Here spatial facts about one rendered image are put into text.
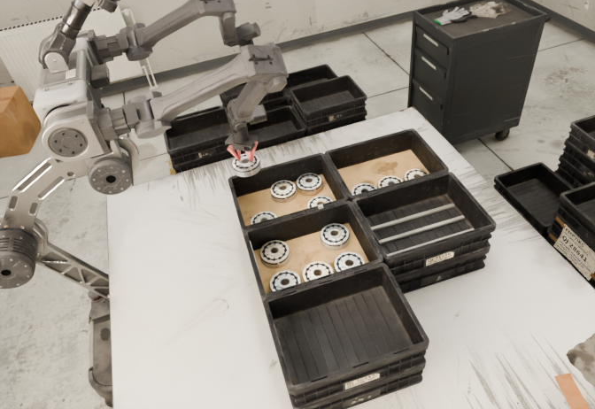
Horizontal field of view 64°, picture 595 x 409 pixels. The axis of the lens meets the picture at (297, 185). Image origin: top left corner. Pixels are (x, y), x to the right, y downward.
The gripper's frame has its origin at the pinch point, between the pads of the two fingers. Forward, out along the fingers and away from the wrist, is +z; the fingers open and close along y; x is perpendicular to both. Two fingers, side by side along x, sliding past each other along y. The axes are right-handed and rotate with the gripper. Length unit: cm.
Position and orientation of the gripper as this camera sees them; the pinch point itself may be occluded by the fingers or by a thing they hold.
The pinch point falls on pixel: (245, 159)
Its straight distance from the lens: 175.0
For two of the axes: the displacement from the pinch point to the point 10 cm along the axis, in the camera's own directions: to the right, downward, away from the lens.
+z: 0.9, 7.6, 6.5
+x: -3.4, 6.3, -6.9
